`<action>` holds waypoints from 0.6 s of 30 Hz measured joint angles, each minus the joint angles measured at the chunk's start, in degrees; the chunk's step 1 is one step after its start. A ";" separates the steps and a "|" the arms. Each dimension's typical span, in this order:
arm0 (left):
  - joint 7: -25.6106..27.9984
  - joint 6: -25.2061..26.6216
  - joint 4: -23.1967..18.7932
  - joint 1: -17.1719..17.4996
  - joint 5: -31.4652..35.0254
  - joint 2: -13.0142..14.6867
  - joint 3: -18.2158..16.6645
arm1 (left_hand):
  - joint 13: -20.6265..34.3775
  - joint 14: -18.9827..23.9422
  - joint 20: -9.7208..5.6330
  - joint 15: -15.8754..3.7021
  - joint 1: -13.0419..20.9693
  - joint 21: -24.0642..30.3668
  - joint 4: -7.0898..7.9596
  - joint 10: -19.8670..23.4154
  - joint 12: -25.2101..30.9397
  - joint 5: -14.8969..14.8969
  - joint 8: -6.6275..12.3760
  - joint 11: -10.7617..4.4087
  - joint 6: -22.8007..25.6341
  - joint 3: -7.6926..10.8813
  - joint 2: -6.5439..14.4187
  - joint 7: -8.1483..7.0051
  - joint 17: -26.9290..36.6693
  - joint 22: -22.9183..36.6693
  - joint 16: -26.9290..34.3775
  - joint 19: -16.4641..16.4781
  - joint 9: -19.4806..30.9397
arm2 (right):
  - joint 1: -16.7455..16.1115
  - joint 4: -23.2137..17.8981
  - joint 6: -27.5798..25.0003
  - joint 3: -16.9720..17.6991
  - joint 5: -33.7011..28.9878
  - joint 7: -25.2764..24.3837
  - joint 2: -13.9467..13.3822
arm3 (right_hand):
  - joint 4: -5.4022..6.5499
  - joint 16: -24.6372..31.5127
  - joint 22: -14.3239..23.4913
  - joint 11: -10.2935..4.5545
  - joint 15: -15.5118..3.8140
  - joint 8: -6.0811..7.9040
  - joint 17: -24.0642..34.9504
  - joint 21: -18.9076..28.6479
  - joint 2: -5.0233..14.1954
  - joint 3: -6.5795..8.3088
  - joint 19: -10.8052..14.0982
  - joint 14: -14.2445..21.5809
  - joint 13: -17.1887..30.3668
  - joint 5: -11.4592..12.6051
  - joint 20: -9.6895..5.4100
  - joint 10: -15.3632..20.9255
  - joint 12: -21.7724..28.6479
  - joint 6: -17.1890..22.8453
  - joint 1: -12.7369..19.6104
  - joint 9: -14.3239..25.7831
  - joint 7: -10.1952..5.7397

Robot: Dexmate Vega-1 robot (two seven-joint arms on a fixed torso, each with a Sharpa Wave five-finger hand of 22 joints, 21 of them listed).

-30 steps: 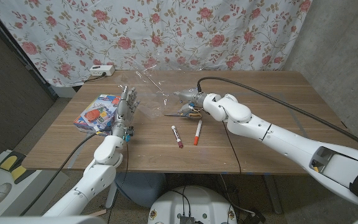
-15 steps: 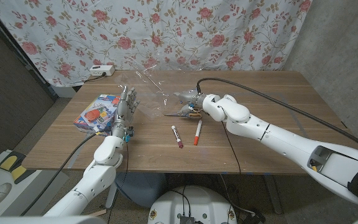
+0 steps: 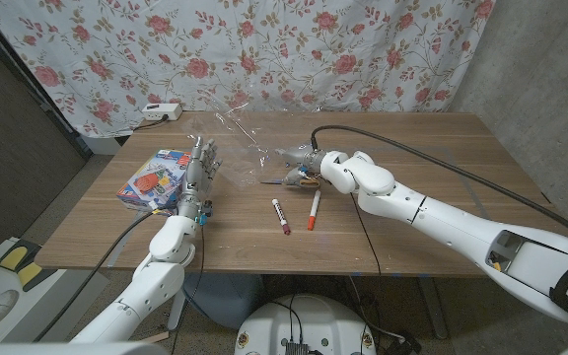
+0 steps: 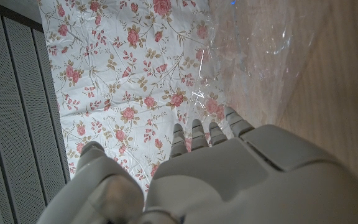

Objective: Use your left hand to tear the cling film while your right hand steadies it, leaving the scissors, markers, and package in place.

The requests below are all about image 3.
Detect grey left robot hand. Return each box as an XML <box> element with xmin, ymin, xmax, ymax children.
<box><xmin>177</xmin><ymin>136</ymin><xmax>224</xmax><ymax>221</ymax></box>

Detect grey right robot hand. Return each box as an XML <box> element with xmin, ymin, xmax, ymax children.
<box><xmin>273</xmin><ymin>143</ymin><xmax>327</xmax><ymax>189</ymax></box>

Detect grey and orange scissors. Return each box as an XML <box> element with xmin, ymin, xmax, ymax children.
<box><xmin>259</xmin><ymin>170</ymin><xmax>321</xmax><ymax>190</ymax></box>

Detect clear plastic bag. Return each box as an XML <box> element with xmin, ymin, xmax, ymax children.
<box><xmin>179</xmin><ymin>88</ymin><xmax>290</xmax><ymax>193</ymax></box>

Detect colourful printed package box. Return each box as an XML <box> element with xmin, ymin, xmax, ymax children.
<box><xmin>115</xmin><ymin>149</ymin><xmax>192</xmax><ymax>216</ymax></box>

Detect white marker orange cap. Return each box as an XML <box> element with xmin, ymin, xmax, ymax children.
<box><xmin>307</xmin><ymin>189</ymin><xmax>322</xmax><ymax>232</ymax></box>

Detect white marker dark red cap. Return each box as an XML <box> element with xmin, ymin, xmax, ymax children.
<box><xmin>271</xmin><ymin>198</ymin><xmax>292</xmax><ymax>237</ymax></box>

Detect white power strip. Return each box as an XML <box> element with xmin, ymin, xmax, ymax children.
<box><xmin>140</xmin><ymin>102</ymin><xmax>184</xmax><ymax>122</ymax></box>

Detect floral print curtain backdrop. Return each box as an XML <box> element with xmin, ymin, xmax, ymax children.
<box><xmin>0</xmin><ymin>0</ymin><xmax>497</xmax><ymax>139</ymax></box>

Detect clear tape strip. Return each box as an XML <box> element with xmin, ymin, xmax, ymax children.
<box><xmin>107</xmin><ymin>211</ymin><xmax>143</xmax><ymax>268</ymax></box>

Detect grey table leg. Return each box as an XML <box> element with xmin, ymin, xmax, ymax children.
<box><xmin>168</xmin><ymin>290</ymin><xmax>189</xmax><ymax>331</ymax></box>
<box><xmin>414</xmin><ymin>275</ymin><xmax>451</xmax><ymax>341</ymax></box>

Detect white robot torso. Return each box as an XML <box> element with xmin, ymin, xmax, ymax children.
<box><xmin>234</xmin><ymin>294</ymin><xmax>378</xmax><ymax>355</ymax></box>

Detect light wooden strip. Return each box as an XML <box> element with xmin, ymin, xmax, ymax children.
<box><xmin>138</xmin><ymin>330</ymin><xmax>171</xmax><ymax>345</ymax></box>

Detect yellow and black floor object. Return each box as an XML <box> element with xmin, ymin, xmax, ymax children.
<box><xmin>0</xmin><ymin>239</ymin><xmax>58</xmax><ymax>293</ymax></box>

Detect black plug on floor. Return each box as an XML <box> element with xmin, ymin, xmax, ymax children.
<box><xmin>385</xmin><ymin>333</ymin><xmax>423</xmax><ymax>355</ymax></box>

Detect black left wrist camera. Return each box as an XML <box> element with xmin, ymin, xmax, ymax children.
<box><xmin>197</xmin><ymin>199</ymin><xmax>215</xmax><ymax>227</ymax></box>

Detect black power strip cord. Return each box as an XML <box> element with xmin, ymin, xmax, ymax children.
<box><xmin>132</xmin><ymin>114</ymin><xmax>171</xmax><ymax>132</ymax></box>

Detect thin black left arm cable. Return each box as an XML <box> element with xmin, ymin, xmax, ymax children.
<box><xmin>170</xmin><ymin>224</ymin><xmax>206</xmax><ymax>352</ymax></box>

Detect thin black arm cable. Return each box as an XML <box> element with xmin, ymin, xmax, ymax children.
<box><xmin>350</xmin><ymin>191</ymin><xmax>384</xmax><ymax>277</ymax></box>
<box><xmin>170</xmin><ymin>224</ymin><xmax>206</xmax><ymax>352</ymax></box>

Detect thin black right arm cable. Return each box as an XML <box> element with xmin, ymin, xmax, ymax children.
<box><xmin>350</xmin><ymin>191</ymin><xmax>384</xmax><ymax>277</ymax></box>

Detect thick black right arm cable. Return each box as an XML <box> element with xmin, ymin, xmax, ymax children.
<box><xmin>311</xmin><ymin>124</ymin><xmax>568</xmax><ymax>250</ymax></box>

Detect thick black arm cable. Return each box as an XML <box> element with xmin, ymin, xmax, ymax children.
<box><xmin>311</xmin><ymin>124</ymin><xmax>568</xmax><ymax>250</ymax></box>
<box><xmin>32</xmin><ymin>209</ymin><xmax>181</xmax><ymax>342</ymax></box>

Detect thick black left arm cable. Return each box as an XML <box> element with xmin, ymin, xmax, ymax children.
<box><xmin>32</xmin><ymin>209</ymin><xmax>181</xmax><ymax>342</ymax></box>

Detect dark perforated wall panel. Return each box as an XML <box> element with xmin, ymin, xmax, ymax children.
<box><xmin>0</xmin><ymin>9</ymin><xmax>93</xmax><ymax>267</ymax></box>

